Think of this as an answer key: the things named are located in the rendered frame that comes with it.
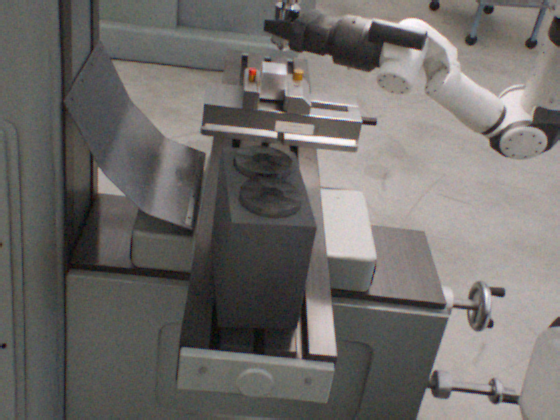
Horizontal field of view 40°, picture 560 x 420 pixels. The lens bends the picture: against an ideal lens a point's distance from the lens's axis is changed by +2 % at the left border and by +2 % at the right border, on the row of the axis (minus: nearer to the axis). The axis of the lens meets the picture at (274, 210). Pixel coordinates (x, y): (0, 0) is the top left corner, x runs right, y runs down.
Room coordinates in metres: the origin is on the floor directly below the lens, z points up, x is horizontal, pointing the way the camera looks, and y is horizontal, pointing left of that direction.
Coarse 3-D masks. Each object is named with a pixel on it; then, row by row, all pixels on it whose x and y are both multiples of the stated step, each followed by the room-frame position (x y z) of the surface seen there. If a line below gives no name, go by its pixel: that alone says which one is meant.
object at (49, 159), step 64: (0, 0) 1.14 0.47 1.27; (64, 0) 1.20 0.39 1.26; (0, 64) 1.14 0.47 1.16; (64, 64) 1.19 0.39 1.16; (0, 128) 1.13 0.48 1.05; (64, 128) 1.19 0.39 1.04; (0, 192) 1.12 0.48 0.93; (64, 192) 1.19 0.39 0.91; (0, 256) 1.12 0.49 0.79; (64, 256) 1.19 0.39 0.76; (0, 320) 1.12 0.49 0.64; (0, 384) 1.11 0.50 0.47
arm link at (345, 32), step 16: (304, 16) 1.35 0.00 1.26; (320, 16) 1.37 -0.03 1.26; (352, 16) 1.33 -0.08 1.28; (304, 32) 1.30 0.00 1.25; (320, 32) 1.30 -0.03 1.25; (336, 32) 1.31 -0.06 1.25; (352, 32) 1.29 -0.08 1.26; (304, 48) 1.31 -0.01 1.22; (320, 48) 1.30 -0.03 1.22; (336, 48) 1.29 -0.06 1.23; (352, 48) 1.28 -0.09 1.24; (352, 64) 1.29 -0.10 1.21
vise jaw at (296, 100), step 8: (288, 80) 1.57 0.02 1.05; (304, 80) 1.60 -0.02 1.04; (288, 88) 1.52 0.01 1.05; (296, 88) 1.53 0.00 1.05; (304, 88) 1.55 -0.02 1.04; (288, 96) 1.48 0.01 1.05; (296, 96) 1.49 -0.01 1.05; (304, 96) 1.50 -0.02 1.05; (288, 104) 1.48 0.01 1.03; (296, 104) 1.49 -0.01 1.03; (304, 104) 1.49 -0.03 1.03; (288, 112) 1.48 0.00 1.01; (296, 112) 1.49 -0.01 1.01; (304, 112) 1.49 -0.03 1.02
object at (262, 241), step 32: (224, 160) 1.01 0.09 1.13; (256, 160) 1.03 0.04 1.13; (288, 160) 1.02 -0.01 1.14; (224, 192) 0.95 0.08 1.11; (256, 192) 0.91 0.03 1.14; (288, 192) 0.92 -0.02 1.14; (224, 224) 0.91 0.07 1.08; (256, 224) 0.85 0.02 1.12; (288, 224) 0.86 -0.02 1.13; (224, 256) 0.87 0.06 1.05; (256, 256) 0.85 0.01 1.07; (288, 256) 0.86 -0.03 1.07; (224, 288) 0.84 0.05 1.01; (256, 288) 0.85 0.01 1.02; (288, 288) 0.86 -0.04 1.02; (224, 320) 0.85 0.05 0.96; (256, 320) 0.85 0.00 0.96; (288, 320) 0.86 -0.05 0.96
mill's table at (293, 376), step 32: (224, 64) 1.88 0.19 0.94; (256, 64) 1.92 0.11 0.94; (288, 64) 2.01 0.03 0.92; (320, 192) 1.29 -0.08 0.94; (320, 224) 1.17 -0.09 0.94; (320, 256) 1.07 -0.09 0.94; (192, 288) 0.93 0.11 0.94; (320, 288) 0.98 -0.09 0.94; (192, 320) 0.85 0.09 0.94; (320, 320) 0.90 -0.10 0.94; (192, 352) 0.80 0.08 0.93; (224, 352) 0.81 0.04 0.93; (256, 352) 0.83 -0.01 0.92; (288, 352) 0.82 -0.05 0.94; (320, 352) 0.83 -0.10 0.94; (192, 384) 0.79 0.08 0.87; (224, 384) 0.80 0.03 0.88; (256, 384) 0.79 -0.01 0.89; (288, 384) 0.80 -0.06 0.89; (320, 384) 0.81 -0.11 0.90
